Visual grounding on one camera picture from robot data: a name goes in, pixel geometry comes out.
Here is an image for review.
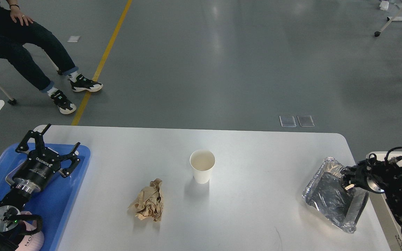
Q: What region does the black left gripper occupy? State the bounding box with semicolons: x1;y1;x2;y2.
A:
12;123;81;193

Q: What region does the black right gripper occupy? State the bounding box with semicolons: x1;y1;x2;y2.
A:
342;159;385;194

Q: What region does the aluminium foil tray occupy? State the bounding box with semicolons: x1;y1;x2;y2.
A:
302;157;369;234

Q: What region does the pink ribbed mug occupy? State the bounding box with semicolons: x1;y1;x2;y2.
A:
15;220;45;251

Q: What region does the white paper cup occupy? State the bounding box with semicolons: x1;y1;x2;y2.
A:
189;149;216;184

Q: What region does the stainless steel rectangular tray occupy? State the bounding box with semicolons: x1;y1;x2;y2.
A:
5;164;23;188

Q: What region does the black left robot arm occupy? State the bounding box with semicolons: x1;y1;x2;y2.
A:
0;124;80;251

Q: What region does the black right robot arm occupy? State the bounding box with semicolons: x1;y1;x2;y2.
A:
340;147;402;234

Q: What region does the blue plastic tray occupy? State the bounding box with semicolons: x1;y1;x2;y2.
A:
0;143;91;251

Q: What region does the white plastic bin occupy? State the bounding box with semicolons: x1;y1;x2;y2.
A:
370;150;402;251

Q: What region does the clear floor plate right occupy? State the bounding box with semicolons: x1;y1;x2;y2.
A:
297;115;315;127

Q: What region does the clear floor plate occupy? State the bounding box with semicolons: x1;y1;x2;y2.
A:
297;115;315;127
279;115;297;128

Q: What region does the clear floor plate left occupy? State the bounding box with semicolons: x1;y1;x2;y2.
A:
279;115;297;128

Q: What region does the crumpled brown paper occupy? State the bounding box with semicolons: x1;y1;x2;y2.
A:
128;178;164;222

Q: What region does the seated person in jeans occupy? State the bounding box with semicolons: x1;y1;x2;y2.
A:
0;0;103;114

